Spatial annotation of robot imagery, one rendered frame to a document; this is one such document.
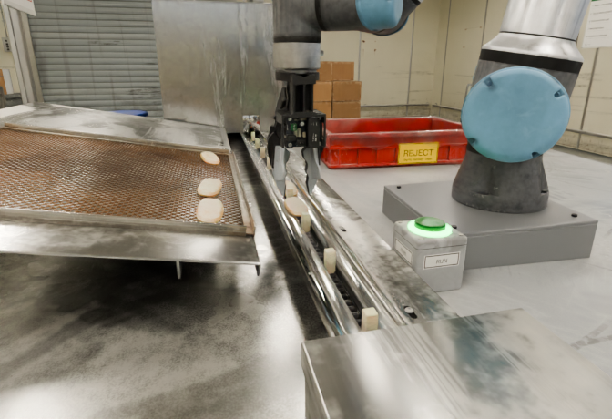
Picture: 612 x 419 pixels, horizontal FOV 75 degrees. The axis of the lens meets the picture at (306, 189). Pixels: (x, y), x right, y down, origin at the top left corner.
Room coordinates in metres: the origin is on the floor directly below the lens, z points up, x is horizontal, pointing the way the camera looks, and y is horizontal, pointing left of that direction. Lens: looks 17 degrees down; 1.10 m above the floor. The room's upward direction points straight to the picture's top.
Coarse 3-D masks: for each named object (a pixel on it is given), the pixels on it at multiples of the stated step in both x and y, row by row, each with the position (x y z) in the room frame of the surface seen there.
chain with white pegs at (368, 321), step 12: (252, 132) 1.42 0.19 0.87; (264, 156) 1.15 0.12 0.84; (288, 192) 0.74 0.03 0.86; (312, 240) 0.58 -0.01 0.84; (324, 252) 0.48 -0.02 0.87; (324, 264) 0.48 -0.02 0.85; (336, 276) 0.46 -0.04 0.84; (348, 300) 0.41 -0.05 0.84; (360, 312) 0.38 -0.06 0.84; (372, 312) 0.34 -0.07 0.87; (360, 324) 0.37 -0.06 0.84; (372, 324) 0.33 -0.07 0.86
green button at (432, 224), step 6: (414, 222) 0.49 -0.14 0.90; (420, 222) 0.48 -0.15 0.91; (426, 222) 0.48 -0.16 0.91; (432, 222) 0.48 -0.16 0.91; (438, 222) 0.48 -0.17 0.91; (444, 222) 0.49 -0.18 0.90; (420, 228) 0.47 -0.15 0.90; (426, 228) 0.47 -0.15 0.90; (432, 228) 0.47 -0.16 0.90; (438, 228) 0.47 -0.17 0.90; (444, 228) 0.47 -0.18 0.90
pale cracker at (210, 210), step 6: (204, 204) 0.55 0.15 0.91; (210, 204) 0.55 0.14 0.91; (216, 204) 0.55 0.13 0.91; (222, 204) 0.57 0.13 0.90; (198, 210) 0.52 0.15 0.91; (204, 210) 0.52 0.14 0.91; (210, 210) 0.52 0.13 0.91; (216, 210) 0.53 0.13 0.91; (222, 210) 0.54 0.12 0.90; (198, 216) 0.51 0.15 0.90; (204, 216) 0.50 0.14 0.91; (210, 216) 0.51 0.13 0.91; (216, 216) 0.51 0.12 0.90; (210, 222) 0.50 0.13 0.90; (216, 222) 0.50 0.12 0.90
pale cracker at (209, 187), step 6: (204, 180) 0.67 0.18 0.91; (210, 180) 0.67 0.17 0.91; (216, 180) 0.68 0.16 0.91; (204, 186) 0.64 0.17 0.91; (210, 186) 0.64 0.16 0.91; (216, 186) 0.65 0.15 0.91; (198, 192) 0.62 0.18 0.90; (204, 192) 0.61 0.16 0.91; (210, 192) 0.62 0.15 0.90; (216, 192) 0.63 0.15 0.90
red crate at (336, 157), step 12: (324, 156) 1.16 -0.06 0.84; (336, 156) 1.09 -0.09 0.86; (348, 156) 1.10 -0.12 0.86; (360, 156) 1.10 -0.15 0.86; (372, 156) 1.11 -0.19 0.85; (384, 156) 1.11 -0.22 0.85; (396, 156) 1.11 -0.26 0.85; (444, 156) 1.15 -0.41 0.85; (456, 156) 1.15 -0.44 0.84; (336, 168) 1.09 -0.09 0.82; (348, 168) 1.10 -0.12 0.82; (360, 168) 1.10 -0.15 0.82
